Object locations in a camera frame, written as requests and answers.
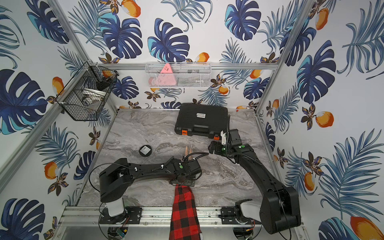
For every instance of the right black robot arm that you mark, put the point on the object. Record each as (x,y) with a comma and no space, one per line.
(280,207)

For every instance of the black wire basket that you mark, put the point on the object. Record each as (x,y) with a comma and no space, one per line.
(86,94)

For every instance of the black plastic tool case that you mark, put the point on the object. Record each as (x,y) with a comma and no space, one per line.
(201,120)

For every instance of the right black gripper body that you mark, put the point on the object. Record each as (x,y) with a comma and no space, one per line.
(220,149)

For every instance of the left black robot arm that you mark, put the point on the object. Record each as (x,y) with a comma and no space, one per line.
(118,176)

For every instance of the pink triangular object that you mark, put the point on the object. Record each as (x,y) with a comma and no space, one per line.
(165,78)

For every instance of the mannequin hand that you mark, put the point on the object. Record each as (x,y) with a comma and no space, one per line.
(188,151)

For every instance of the red plaid sleeved forearm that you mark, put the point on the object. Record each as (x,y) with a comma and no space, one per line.
(184,221)

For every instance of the black round disc with label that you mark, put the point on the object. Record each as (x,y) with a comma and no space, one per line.
(145,150)

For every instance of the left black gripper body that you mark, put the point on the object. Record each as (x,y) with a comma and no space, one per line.
(186,182)

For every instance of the white wire basket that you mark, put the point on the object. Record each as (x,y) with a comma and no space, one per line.
(188,74)

